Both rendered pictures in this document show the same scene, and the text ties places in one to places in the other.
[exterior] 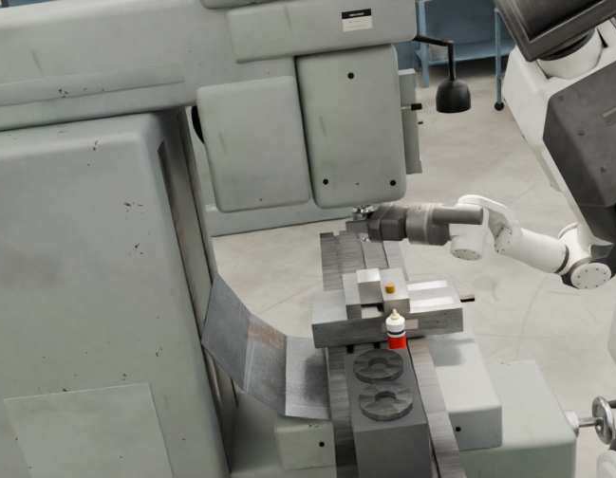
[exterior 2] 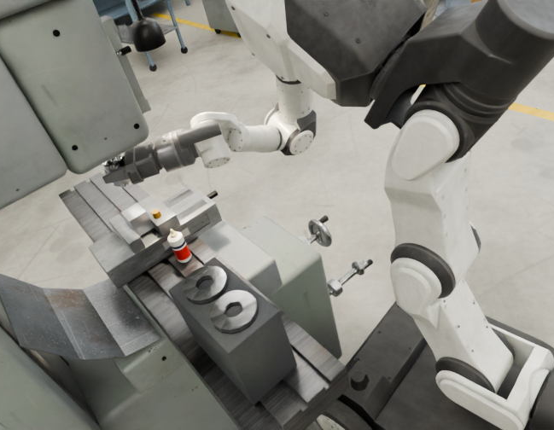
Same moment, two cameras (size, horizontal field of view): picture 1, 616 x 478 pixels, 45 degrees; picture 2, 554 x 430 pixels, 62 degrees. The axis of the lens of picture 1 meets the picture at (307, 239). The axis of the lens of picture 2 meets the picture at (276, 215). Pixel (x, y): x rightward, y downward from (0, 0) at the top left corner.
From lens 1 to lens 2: 0.49 m
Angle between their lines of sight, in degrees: 30
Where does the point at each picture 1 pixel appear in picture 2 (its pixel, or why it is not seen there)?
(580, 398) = not seen: hidden behind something
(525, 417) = (283, 257)
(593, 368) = (265, 201)
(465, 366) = (233, 243)
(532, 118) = (274, 14)
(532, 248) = (259, 138)
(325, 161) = (66, 129)
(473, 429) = (263, 284)
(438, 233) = (189, 154)
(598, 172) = (355, 44)
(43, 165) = not seen: outside the picture
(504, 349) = not seen: hidden behind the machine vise
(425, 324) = (195, 228)
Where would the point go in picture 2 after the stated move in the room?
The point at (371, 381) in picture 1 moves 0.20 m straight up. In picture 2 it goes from (210, 300) to (173, 224)
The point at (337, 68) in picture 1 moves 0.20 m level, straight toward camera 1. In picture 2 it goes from (38, 29) to (72, 49)
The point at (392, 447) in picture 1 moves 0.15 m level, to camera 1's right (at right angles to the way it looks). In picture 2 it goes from (259, 345) to (317, 293)
